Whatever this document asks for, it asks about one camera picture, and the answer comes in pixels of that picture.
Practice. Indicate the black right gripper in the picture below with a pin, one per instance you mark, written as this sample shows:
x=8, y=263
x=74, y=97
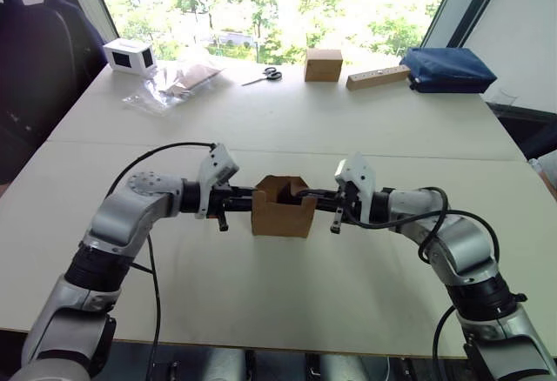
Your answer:
x=351, y=207

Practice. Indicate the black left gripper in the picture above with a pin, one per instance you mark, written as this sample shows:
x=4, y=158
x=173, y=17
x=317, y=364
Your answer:
x=221, y=202

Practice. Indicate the small cardboard box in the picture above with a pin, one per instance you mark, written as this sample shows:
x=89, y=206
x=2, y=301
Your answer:
x=280, y=220

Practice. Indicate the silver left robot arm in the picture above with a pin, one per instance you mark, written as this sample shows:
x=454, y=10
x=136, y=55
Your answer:
x=122, y=220

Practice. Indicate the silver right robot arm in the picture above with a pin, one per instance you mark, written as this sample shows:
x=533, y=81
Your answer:
x=461, y=250

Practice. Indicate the clear bag with cardboard pieces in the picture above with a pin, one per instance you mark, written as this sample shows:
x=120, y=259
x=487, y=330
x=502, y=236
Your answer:
x=196, y=77

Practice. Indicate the closed cardboard box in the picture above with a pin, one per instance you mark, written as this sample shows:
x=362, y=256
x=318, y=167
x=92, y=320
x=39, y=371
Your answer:
x=323, y=65

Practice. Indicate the white box with dark windows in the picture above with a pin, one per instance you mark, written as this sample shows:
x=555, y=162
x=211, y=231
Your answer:
x=130, y=57

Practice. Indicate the wooden block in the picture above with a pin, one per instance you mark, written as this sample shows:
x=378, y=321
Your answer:
x=377, y=77

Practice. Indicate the clear plastic bag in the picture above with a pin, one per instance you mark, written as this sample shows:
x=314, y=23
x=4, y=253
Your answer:
x=145, y=99

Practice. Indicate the blue fabric bag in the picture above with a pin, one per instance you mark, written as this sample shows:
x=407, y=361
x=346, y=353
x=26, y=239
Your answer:
x=448, y=70

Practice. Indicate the black office chair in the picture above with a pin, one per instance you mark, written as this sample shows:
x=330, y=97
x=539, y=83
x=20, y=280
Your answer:
x=39, y=72

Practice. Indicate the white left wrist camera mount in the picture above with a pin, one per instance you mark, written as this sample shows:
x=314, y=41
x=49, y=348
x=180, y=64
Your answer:
x=216, y=168

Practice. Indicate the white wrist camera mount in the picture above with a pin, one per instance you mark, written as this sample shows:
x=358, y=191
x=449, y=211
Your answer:
x=360, y=176
x=216, y=168

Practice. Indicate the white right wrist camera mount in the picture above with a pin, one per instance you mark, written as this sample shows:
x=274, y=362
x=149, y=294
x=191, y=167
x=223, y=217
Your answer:
x=360, y=176

